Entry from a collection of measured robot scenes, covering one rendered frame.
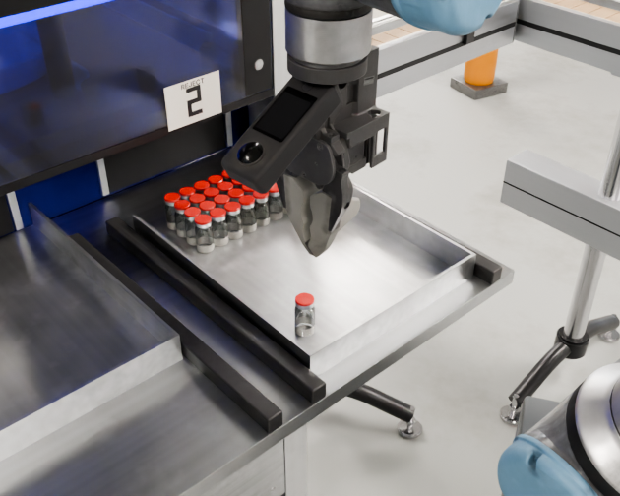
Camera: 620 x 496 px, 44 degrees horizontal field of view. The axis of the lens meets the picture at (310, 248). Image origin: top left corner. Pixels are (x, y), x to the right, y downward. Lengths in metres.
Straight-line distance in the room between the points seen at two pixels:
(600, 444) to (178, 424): 0.39
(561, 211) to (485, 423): 0.55
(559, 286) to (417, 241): 1.49
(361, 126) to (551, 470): 0.34
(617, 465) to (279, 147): 0.35
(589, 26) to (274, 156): 1.10
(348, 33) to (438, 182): 2.22
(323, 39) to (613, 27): 1.05
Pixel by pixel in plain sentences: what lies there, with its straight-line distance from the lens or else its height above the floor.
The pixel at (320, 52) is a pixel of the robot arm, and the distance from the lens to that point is 0.66.
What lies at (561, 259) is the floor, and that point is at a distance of 2.56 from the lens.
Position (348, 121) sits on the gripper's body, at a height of 1.13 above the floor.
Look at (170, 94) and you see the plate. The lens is 1.01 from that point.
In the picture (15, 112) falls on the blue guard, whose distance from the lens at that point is 0.92.
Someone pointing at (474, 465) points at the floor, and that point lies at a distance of 1.90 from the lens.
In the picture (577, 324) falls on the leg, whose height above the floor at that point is 0.19.
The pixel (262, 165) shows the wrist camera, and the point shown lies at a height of 1.13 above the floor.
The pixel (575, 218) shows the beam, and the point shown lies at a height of 0.48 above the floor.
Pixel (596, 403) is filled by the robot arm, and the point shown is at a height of 1.05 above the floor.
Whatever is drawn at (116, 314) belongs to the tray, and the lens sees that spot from 0.90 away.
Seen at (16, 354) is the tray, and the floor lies 0.88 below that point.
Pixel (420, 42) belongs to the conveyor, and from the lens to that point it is 1.51.
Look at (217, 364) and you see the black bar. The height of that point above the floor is 0.90.
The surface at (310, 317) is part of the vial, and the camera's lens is 0.83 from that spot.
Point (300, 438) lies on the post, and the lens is 1.61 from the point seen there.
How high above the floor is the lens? 1.45
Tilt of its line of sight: 36 degrees down
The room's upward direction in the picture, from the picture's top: straight up
